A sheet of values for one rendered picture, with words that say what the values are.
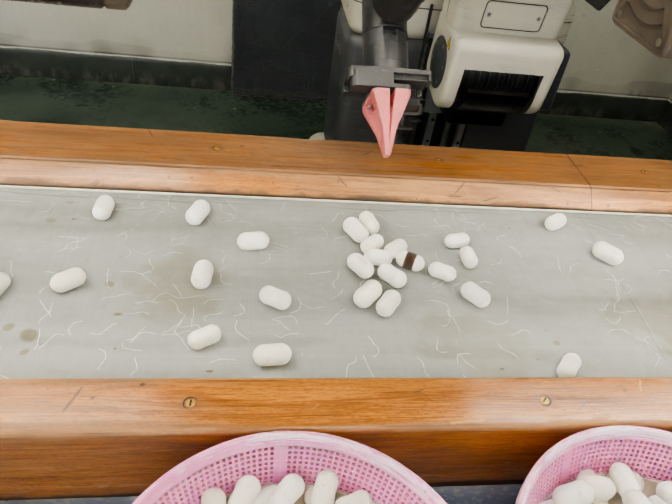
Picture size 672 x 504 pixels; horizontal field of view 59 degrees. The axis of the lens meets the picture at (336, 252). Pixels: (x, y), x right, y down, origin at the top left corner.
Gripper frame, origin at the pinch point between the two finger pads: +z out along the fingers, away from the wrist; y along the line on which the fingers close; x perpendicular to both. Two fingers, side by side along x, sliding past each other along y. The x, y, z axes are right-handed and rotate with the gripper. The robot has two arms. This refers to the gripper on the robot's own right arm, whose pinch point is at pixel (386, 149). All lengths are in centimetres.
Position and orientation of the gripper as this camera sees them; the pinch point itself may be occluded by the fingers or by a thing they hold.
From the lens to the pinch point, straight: 74.1
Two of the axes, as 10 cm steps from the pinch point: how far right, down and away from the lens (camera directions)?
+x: -1.6, 1.6, 9.8
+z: 0.0, 9.9, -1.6
